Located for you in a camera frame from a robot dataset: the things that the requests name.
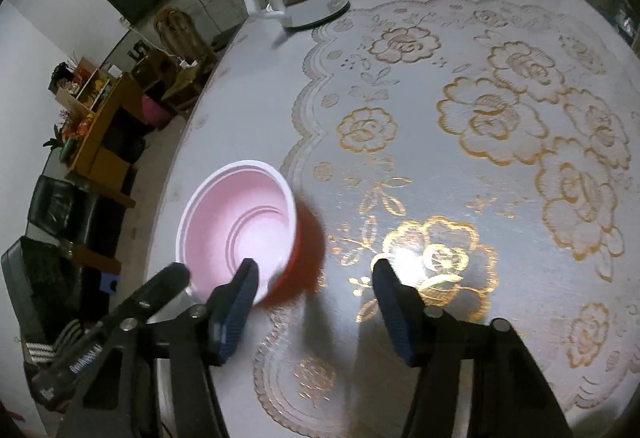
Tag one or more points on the wooden shelf cabinet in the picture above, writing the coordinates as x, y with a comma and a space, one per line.
105, 118

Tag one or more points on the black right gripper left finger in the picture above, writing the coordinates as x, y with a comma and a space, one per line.
229, 306

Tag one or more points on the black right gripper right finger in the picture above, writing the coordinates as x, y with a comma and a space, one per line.
421, 334

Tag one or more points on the white gold floral tablecloth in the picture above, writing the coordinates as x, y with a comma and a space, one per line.
488, 148

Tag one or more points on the red pink plastic bowl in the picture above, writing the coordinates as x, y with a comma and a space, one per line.
247, 210

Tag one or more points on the black leather chair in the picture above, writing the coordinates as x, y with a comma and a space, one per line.
60, 274

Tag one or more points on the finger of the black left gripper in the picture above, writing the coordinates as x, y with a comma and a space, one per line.
142, 304

